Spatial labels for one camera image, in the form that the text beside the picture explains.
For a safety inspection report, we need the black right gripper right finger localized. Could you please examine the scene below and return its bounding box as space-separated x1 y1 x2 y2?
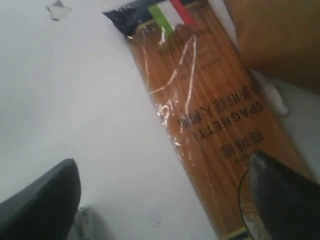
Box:
249 151 320 240

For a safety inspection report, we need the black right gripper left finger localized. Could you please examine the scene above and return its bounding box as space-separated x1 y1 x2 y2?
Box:
0 158 81 240

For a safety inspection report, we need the spaghetti packet blue and orange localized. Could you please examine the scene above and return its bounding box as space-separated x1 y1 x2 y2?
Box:
103 0 313 240

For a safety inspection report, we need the brown paper bag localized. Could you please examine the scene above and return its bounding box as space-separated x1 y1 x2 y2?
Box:
224 0 320 94

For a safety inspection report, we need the small white foam piece middle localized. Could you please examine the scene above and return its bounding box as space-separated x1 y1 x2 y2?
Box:
264 84 289 117

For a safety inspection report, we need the small clear plastic scrap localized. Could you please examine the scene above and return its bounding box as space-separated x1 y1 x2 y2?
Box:
46 0 72 22

